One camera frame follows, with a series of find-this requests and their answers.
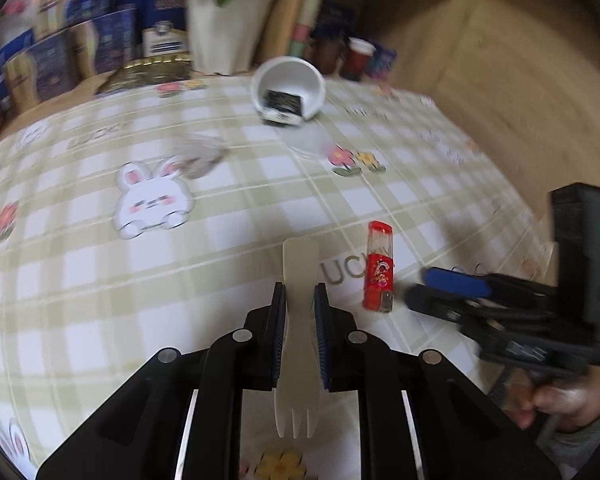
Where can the crumpled clear wrap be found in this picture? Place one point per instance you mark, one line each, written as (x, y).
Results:
(200, 157)

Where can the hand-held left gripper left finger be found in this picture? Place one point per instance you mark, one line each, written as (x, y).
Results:
(279, 335)

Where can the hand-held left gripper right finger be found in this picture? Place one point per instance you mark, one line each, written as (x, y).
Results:
(321, 335)

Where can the black packet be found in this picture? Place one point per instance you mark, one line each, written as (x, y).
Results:
(282, 105)

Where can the gold leaf tray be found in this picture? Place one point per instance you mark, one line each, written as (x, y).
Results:
(145, 72)

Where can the brown glass cup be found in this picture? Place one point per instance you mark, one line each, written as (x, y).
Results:
(328, 55)

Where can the blue white label box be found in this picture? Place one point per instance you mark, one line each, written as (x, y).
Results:
(165, 35)

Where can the checked bunny tablecloth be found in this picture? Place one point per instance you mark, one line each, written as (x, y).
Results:
(130, 270)

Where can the person's right forearm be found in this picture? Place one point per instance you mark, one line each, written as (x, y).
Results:
(590, 452)

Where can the wooden shelf unit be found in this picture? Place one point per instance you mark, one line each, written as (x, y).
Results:
(405, 25)

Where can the red cup white rim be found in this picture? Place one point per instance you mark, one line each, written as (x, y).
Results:
(358, 60)

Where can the flat blue box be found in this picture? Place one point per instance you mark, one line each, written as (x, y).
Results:
(5, 55)

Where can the cream disposable fork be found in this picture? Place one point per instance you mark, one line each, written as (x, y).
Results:
(297, 270)

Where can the red small tube packet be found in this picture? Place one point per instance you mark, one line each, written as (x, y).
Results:
(378, 265)

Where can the dark blue picture box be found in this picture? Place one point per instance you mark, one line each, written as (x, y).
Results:
(337, 17)

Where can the red rose plant white pot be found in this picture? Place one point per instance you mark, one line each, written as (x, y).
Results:
(230, 30)

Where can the small blue box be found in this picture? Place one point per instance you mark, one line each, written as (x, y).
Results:
(384, 62)

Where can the person's right hand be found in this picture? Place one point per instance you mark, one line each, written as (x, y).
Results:
(565, 400)

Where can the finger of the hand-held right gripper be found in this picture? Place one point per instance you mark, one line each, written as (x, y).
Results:
(440, 305)
(455, 280)

